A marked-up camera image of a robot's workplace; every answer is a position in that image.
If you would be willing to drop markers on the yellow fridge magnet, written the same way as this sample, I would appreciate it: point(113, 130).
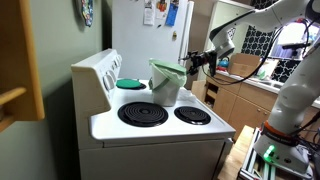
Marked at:
point(174, 35)

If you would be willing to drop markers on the white electric stove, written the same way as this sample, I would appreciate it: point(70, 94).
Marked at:
point(123, 135)

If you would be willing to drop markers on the wooden kitchen cabinets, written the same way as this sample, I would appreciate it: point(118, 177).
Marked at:
point(241, 104)

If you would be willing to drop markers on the white refrigerator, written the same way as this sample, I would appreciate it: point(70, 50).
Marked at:
point(142, 30)

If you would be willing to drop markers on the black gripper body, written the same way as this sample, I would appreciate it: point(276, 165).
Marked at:
point(199, 59)

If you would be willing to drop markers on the blue kettle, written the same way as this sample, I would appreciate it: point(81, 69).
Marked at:
point(224, 62)

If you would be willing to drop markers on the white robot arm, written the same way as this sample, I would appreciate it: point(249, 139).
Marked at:
point(279, 143)

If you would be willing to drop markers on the cardboard box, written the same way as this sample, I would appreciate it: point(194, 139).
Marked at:
point(243, 64)

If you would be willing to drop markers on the white bin with green lid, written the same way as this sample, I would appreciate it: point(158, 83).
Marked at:
point(167, 78)

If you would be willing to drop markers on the colourful decorative wall plate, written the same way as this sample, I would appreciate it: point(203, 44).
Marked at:
point(87, 11)

